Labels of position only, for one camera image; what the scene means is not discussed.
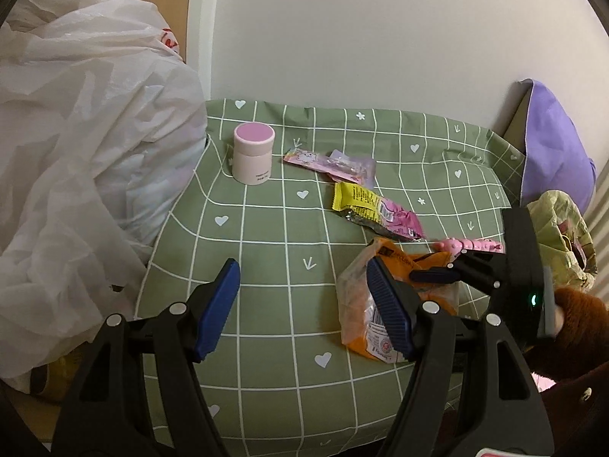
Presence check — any pink floral bed sheet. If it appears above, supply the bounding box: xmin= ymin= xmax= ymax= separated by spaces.
xmin=532 ymin=372 xmax=555 ymax=392

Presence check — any orange snack bag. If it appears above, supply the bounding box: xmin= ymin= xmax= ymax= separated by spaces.
xmin=335 ymin=237 xmax=459 ymax=364

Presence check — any pink caterpillar toy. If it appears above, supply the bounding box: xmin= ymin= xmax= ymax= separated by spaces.
xmin=430 ymin=237 xmax=505 ymax=261

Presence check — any yellow-lined trash bin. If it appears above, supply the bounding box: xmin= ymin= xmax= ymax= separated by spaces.
xmin=526 ymin=190 xmax=598 ymax=292

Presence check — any white plastic bag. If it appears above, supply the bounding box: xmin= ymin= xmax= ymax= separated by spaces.
xmin=1 ymin=0 xmax=207 ymax=391

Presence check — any yellow pink candy wrapper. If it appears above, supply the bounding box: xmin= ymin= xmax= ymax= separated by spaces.
xmin=332 ymin=182 xmax=425 ymax=241

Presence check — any green checkered tablecloth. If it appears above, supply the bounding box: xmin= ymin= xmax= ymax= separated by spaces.
xmin=136 ymin=99 xmax=525 ymax=456

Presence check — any pale purple small wrapper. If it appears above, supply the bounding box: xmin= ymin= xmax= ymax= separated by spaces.
xmin=329 ymin=150 xmax=377 ymax=189

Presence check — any purple pillow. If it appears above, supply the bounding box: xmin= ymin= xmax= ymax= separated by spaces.
xmin=504 ymin=78 xmax=596 ymax=213

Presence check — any pink white jar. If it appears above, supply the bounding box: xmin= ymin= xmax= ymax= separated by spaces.
xmin=232 ymin=122 xmax=276 ymax=186

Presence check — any pink lollipop wrapper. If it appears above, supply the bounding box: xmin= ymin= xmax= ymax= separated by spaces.
xmin=283 ymin=147 xmax=340 ymax=176

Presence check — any right hand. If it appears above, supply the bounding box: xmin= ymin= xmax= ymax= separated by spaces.
xmin=554 ymin=303 xmax=564 ymax=336

